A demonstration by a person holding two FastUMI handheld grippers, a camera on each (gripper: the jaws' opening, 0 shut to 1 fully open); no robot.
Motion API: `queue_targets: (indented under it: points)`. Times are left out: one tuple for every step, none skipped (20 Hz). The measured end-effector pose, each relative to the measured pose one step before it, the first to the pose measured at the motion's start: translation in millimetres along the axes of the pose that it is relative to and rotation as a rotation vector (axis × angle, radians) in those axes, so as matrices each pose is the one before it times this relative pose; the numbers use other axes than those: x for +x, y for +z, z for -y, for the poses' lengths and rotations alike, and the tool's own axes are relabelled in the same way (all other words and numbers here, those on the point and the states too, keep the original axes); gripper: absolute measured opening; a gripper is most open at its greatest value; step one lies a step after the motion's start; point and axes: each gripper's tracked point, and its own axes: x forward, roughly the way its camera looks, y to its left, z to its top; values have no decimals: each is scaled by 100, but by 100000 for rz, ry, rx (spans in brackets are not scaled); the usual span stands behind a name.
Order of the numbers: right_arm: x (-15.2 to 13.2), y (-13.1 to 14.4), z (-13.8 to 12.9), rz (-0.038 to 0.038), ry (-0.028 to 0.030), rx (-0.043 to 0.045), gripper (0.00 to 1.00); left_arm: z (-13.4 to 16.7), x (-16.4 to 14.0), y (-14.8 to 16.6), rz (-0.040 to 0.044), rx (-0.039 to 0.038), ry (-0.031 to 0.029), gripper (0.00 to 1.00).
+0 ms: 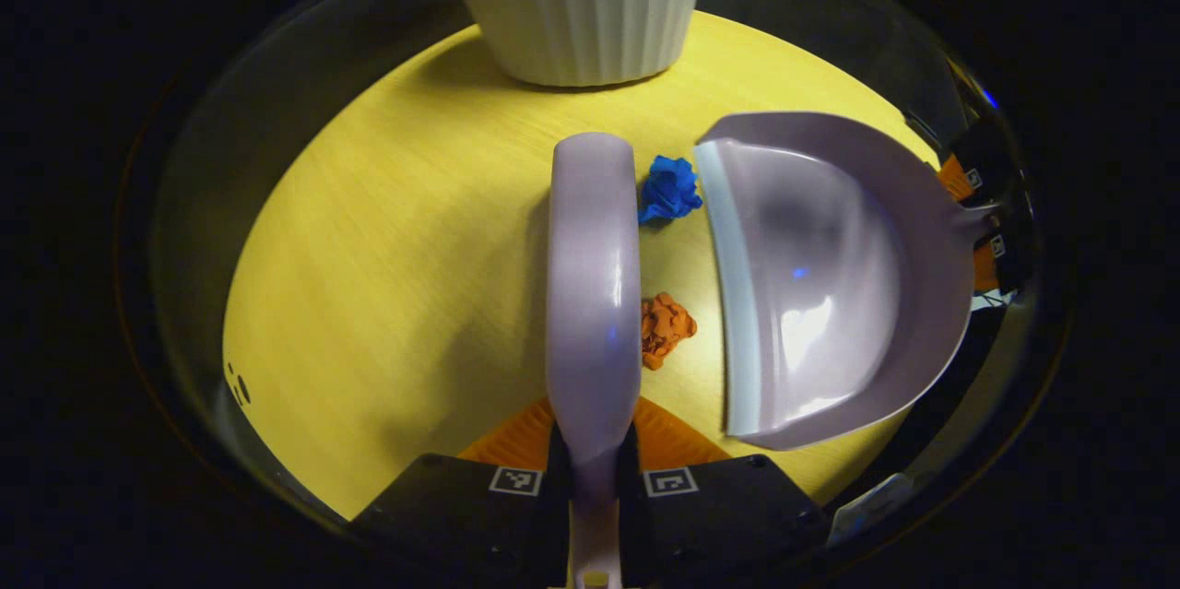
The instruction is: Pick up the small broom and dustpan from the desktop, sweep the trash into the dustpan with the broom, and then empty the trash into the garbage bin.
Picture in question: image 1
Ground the small light purple broom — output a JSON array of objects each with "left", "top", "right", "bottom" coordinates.
[{"left": 544, "top": 132, "right": 643, "bottom": 589}]

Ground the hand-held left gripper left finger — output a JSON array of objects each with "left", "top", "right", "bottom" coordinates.
[{"left": 350, "top": 397, "right": 571, "bottom": 589}]

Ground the light purple dustpan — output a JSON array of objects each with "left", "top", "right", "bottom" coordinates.
[{"left": 691, "top": 112, "right": 1001, "bottom": 452}]

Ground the orange paper trash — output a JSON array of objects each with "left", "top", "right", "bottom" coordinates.
[{"left": 641, "top": 292, "right": 699, "bottom": 371}]

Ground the blue paper trash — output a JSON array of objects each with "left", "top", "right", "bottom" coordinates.
[{"left": 638, "top": 155, "right": 704, "bottom": 225}]

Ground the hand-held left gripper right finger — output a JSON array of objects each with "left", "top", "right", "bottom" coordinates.
[{"left": 616, "top": 395, "right": 831, "bottom": 589}]

